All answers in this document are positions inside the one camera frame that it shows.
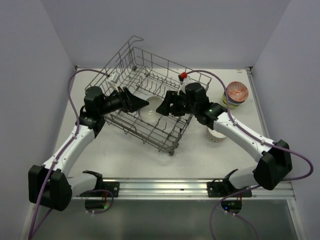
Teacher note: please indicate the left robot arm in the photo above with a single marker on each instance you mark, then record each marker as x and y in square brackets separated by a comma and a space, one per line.
[49, 184]

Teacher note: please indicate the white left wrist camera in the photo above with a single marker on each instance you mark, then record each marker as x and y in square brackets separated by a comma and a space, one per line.
[113, 80]

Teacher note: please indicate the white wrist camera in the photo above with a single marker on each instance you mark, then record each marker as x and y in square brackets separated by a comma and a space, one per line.
[113, 80]
[184, 80]

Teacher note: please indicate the aluminium mounting rail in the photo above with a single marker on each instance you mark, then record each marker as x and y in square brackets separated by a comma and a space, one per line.
[183, 189]

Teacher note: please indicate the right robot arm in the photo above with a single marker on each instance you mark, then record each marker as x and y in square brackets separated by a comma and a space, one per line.
[273, 161]

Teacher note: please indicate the white bowl with dark stripes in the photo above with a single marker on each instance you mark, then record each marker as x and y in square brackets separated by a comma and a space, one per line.
[212, 138]

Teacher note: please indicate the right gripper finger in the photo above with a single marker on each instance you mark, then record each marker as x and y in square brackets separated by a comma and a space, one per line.
[164, 108]
[177, 112]

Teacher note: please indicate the lime green bowl front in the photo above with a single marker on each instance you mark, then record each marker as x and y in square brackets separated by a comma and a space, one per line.
[231, 106]

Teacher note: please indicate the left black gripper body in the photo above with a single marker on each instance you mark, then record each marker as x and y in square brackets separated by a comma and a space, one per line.
[112, 103]

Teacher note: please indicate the lime green bowl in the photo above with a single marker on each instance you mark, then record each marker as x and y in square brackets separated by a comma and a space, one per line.
[224, 99]
[231, 106]

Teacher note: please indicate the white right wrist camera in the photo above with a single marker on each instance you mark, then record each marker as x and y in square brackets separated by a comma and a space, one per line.
[184, 80]

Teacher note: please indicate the red lattice pattern bowl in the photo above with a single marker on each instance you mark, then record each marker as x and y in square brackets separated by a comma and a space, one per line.
[233, 102]

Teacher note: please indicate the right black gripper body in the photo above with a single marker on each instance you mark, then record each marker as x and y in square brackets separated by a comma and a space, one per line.
[182, 102]

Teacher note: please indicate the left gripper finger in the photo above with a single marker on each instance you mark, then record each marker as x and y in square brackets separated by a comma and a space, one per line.
[120, 93]
[133, 103]

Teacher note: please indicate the blue zigzag pattern bowl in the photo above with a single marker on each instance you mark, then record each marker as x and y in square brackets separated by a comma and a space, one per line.
[238, 91]

